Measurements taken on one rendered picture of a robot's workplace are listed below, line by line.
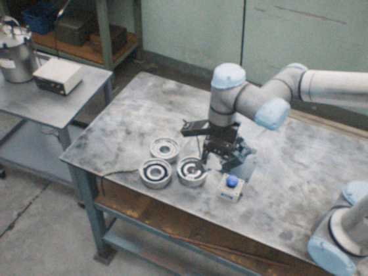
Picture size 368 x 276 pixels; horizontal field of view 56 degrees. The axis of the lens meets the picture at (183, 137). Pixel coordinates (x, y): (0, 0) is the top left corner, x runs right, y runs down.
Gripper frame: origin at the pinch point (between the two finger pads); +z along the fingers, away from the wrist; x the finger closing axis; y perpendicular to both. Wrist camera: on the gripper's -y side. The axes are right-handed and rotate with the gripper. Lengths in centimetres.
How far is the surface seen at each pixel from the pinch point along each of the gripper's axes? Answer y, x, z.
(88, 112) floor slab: -122, 79, 93
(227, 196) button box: 8.6, -0.7, 10.9
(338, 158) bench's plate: 39, 37, 13
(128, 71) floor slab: -125, 137, 93
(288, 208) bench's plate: 27.8, 6.3, 13.1
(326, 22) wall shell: 14, 164, 21
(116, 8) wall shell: -146, 157, 51
